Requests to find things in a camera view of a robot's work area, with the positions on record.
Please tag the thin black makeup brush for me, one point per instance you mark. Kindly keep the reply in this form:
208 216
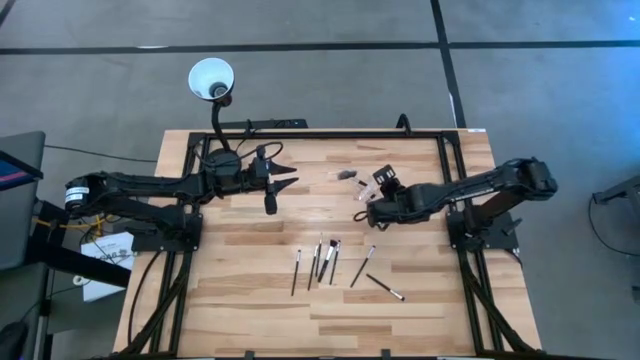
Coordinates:
385 287
334 265
319 247
362 267
312 270
296 272

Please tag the black power strip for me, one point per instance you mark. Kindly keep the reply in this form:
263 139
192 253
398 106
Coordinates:
270 123

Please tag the black metal stand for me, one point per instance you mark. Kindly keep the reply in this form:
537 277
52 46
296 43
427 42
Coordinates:
620 190

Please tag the dark monitor colourful screen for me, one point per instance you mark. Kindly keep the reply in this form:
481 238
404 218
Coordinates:
15 172

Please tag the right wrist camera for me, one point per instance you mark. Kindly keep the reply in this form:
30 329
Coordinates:
380 212

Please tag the white paper sheet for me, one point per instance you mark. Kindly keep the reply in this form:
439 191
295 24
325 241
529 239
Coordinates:
107 250

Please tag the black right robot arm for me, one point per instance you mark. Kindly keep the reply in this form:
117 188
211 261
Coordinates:
465 187

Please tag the grey desk panel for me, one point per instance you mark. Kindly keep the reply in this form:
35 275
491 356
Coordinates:
20 225

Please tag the black frame clamp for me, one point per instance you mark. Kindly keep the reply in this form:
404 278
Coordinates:
248 127
404 122

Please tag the black stand beam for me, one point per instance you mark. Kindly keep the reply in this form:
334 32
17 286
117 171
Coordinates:
90 267

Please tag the black aluminium table frame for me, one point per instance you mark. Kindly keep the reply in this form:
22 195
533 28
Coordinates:
325 135

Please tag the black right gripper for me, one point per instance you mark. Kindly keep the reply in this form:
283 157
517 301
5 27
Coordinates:
390 192

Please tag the black fan makeup brush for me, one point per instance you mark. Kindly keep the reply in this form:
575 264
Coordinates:
345 175

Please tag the black frame bracket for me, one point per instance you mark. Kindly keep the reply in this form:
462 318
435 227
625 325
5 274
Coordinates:
249 355
385 354

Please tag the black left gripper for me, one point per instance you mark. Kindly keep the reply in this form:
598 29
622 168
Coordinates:
257 180

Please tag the white label sticker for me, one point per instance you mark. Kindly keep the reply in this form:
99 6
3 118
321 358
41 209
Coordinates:
476 130

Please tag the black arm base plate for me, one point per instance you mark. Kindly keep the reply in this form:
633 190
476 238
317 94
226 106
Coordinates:
500 235
165 242

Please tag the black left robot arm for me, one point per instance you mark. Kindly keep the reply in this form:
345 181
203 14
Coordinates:
150 184

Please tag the black computer mouse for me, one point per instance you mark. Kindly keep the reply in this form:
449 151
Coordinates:
12 342

